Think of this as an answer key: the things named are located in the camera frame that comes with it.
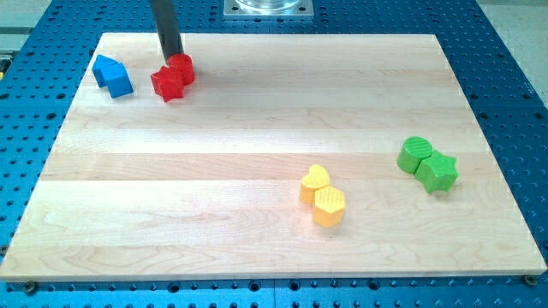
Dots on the red star block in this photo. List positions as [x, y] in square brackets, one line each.
[168, 83]

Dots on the red circle block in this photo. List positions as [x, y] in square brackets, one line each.
[184, 65]

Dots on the green circle block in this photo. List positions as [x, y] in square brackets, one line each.
[414, 150]

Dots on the green star block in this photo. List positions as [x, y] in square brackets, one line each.
[437, 172]

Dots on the yellow heart block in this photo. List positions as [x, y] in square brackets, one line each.
[316, 178]

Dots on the light wooden board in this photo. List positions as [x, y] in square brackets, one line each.
[208, 186]

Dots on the yellow hexagon block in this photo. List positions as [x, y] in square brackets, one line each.
[329, 206]

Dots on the blue pentagon block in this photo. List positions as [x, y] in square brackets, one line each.
[116, 80]

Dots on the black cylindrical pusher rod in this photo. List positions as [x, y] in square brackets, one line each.
[164, 15]

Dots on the blue cube block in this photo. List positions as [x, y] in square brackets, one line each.
[101, 62]

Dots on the blue perforated table plate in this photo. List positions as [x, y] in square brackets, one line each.
[59, 43]

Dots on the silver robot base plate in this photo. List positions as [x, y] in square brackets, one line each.
[267, 8]

